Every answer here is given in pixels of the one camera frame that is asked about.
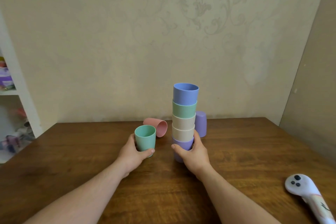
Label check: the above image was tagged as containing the blue plastic cup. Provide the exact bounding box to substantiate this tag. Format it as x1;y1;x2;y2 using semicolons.
173;83;199;106

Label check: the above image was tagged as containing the person's right forearm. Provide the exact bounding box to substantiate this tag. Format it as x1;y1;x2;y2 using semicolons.
197;165;281;224

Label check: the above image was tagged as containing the person's left forearm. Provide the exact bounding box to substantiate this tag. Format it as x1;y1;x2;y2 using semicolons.
24;159;129;224

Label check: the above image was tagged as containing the purple toy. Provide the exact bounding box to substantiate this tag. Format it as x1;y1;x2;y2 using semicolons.
0;57;15;91

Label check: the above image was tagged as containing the white shelf unit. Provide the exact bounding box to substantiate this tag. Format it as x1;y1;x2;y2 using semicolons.
0;9;44;164

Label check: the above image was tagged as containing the pink plastic cup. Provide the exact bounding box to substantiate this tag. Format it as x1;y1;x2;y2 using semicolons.
143;118;168;138

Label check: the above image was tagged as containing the person's left hand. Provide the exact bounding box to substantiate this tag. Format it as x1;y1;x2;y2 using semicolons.
115;134;155;179

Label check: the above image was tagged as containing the person's right hand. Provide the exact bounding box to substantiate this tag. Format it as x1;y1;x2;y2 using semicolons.
171;129;212;180

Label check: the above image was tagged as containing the pile of colourful toys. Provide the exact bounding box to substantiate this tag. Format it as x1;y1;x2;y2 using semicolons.
0;108;35;154

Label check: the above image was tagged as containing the cream plastic cup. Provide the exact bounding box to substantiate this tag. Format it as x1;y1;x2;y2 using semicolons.
172;124;195;142
172;113;196;130

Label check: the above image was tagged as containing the pale green plastic cup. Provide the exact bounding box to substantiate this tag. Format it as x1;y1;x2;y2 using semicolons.
172;100;197;119

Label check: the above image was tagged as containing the white handheld controller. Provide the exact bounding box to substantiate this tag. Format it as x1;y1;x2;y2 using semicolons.
285;174;336;224

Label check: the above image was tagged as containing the purple plastic cup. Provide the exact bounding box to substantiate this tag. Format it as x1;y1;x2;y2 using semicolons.
195;111;207;138
172;136;195;163

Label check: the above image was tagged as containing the teal green plastic cup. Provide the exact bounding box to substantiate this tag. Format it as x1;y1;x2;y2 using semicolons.
134;125;156;158

